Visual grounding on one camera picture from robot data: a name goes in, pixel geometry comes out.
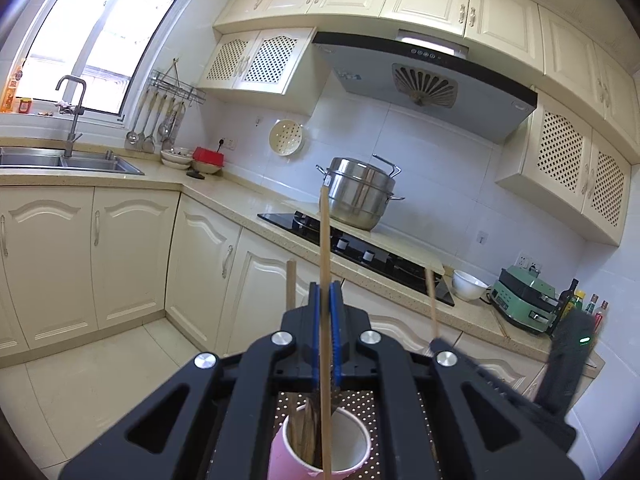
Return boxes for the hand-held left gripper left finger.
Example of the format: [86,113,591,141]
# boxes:
[60,282,322,480]

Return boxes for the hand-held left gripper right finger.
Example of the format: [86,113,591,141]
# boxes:
[329,281,596,480]

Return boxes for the single wooden chopstick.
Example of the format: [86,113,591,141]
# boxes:
[425,268,441,342]
[319,186,335,480]

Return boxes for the pink cup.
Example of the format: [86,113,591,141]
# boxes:
[266,404,373,480]

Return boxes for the dark oil bottle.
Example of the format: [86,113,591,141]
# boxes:
[559,278,580,322]

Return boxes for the green electric cooker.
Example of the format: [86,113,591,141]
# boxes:
[487,265,561,336]

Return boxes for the pale wooden stick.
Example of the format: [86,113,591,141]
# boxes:
[492,305,511,338]

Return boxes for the black gas stove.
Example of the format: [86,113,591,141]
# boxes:
[257,210,456,307]

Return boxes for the white bowl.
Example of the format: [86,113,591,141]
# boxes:
[452,270,490,302]

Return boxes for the stainless steel steamer pot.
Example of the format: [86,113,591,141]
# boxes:
[316,155,405,231]

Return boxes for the white perforated plate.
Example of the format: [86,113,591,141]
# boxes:
[269,119,306,156]

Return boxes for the large cream lattice door cabinet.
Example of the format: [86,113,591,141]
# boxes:
[495,92,632,247]

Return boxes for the red lidded bowl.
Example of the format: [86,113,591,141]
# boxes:
[191,146,225,175]

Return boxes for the stacked white bowls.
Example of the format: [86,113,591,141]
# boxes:
[161,147,195,170]

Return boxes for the hanging metal spatula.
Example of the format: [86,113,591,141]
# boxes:
[141,92,161,153]

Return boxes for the hanging metal skimmer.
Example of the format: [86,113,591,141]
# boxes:
[157,95,174,139]

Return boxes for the range hood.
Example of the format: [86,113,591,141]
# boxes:
[312,30,538,146]

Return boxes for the hanging metal ladle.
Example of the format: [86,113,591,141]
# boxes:
[125,87,151,146]

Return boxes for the small cream lattice door cabinet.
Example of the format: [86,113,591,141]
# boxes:
[197,27,331,116]

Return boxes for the stainless steel sink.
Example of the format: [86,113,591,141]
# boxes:
[0,146,145,176]

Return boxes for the grey kitchen faucet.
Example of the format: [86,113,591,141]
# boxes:
[55,75,88,158]

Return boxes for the window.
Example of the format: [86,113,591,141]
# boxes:
[0,0,201,117]

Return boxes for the orange bottle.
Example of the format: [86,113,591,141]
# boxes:
[0,65,23,113]

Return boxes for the metal wall utensil rack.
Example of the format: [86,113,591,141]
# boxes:
[149,57,207,106]

